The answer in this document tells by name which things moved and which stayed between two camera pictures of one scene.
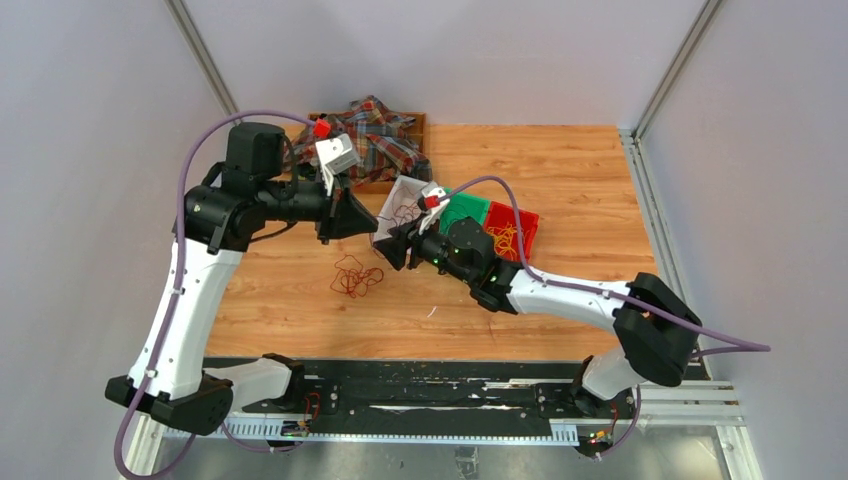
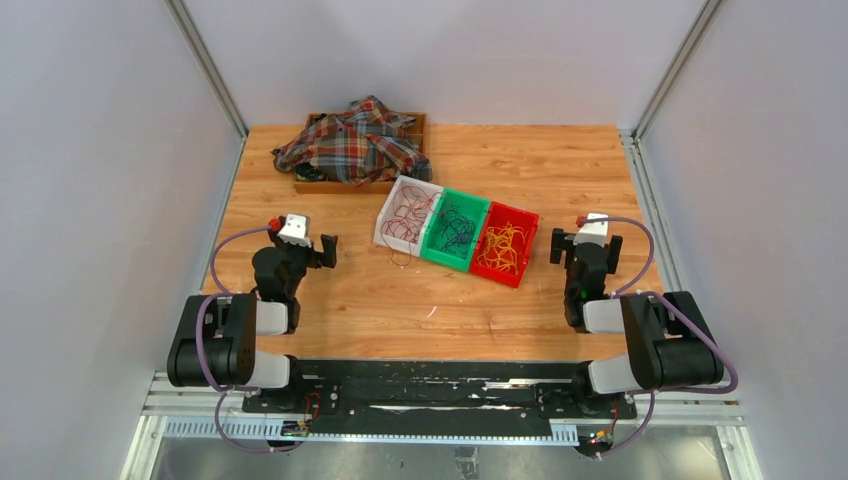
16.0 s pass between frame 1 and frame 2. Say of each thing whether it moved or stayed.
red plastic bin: stayed
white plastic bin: stayed
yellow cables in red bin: stayed
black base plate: stayed
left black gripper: moved
